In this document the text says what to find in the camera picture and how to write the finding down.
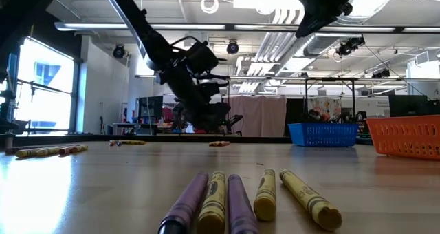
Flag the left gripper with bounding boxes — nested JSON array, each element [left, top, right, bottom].
[[158, 63, 232, 134]]

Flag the blue plastic basket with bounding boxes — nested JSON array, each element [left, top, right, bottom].
[[287, 123, 360, 148]]

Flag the orange plastic basket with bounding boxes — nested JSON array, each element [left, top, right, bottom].
[[364, 115, 440, 162]]

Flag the black ceiling spotlight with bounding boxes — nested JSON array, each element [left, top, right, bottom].
[[226, 40, 240, 55], [371, 68, 391, 79], [113, 43, 126, 59], [335, 36, 366, 58]]

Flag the white ceiling baffles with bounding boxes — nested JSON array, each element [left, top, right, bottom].
[[236, 8, 310, 94]]

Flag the beige curtain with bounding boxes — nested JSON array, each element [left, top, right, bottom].
[[228, 95, 288, 138]]

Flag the long ceiling light bar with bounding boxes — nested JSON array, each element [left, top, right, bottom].
[[54, 22, 440, 34]]

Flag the black monitor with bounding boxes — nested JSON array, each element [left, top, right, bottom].
[[388, 95, 440, 118], [138, 95, 164, 125]]

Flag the white column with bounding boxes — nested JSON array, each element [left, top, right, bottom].
[[126, 53, 155, 131]]

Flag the colourful poster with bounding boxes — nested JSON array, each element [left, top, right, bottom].
[[307, 96, 342, 124]]

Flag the distant grey desk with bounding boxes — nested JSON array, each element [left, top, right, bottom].
[[113, 122, 162, 135]]

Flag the bright window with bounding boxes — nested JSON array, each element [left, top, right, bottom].
[[0, 37, 75, 131]]

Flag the silver ventilation duct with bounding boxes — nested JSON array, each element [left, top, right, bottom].
[[302, 15, 365, 59]]

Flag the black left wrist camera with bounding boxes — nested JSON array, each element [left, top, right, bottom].
[[185, 41, 220, 73]]

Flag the black metal overhead frame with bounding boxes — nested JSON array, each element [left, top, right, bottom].
[[135, 74, 402, 125]]

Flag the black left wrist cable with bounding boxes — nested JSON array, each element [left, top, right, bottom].
[[170, 36, 208, 50]]

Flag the black metal table frame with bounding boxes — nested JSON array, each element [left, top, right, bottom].
[[0, 133, 374, 147]]

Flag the white cable coil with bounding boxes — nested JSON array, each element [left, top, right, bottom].
[[200, 0, 220, 14]]

